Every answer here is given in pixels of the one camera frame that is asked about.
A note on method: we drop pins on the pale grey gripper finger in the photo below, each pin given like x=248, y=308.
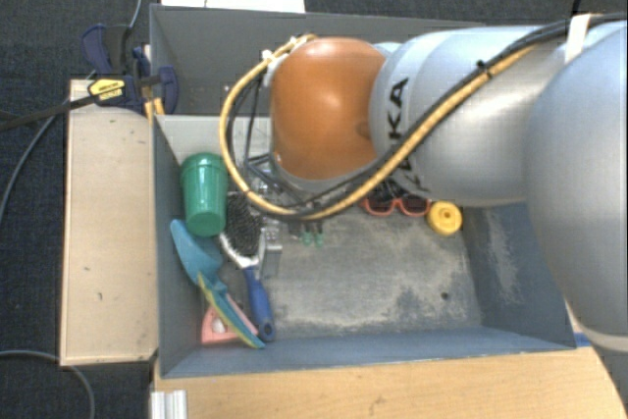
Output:
x=272, y=255

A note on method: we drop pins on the green plastic cup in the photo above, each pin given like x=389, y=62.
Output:
x=203, y=196

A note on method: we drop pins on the grey metal bin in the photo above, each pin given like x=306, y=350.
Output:
x=373, y=279

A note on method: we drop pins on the orange sunglasses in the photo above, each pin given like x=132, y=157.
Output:
x=409, y=205

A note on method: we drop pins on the yellow toy wheel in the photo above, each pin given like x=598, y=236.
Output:
x=444, y=218

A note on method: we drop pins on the blue and yellow toy shovel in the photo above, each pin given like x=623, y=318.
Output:
x=196, y=255

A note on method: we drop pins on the pink triangular toy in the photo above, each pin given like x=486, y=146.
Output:
x=213, y=329

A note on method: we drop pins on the pale wood board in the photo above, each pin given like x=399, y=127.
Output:
x=108, y=235

